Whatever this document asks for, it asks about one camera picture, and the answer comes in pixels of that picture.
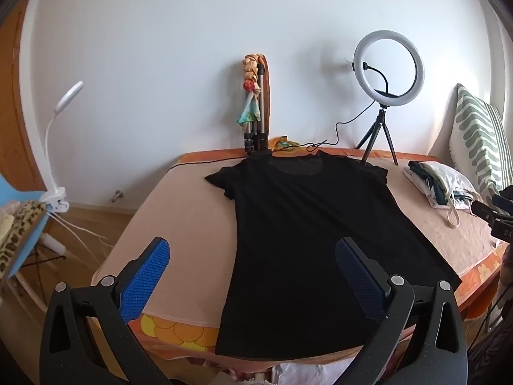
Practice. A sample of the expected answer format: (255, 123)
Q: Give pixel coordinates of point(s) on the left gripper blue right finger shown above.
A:
(366, 279)

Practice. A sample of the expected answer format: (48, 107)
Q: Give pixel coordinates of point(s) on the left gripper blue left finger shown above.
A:
(139, 278)

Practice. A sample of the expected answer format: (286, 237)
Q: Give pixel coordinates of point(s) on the black t-shirt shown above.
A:
(288, 297)

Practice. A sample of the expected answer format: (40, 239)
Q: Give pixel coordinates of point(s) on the dark green folded garment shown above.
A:
(431, 178)

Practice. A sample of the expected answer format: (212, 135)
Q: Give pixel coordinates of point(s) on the green white patterned pillow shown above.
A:
(479, 147)

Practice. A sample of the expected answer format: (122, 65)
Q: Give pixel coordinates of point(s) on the orange floral bed sheet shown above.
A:
(181, 318)

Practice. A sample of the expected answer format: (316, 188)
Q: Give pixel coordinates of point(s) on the peach bed blanket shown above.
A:
(253, 275)

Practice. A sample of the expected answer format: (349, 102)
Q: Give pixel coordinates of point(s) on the white clip desk lamp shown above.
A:
(55, 196)

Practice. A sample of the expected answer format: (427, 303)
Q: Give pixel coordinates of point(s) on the leopard print cloth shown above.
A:
(26, 218)

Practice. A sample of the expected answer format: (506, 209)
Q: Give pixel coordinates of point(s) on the black mini tripod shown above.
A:
(373, 132)

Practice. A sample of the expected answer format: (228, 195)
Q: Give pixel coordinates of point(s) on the light blue chair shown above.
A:
(8, 193)

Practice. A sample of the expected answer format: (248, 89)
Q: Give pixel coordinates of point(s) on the small colourful cloth pouch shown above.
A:
(283, 144)

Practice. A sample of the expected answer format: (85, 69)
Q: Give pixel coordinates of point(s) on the wooden door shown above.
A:
(18, 165)

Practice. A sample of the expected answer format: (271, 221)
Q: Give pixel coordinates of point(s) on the silver folded tripod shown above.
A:
(254, 139)

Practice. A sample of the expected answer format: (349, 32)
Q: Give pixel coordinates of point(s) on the colourful scarf on tripod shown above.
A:
(256, 84)

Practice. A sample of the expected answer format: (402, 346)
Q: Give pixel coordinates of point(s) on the white ring light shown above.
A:
(388, 68)

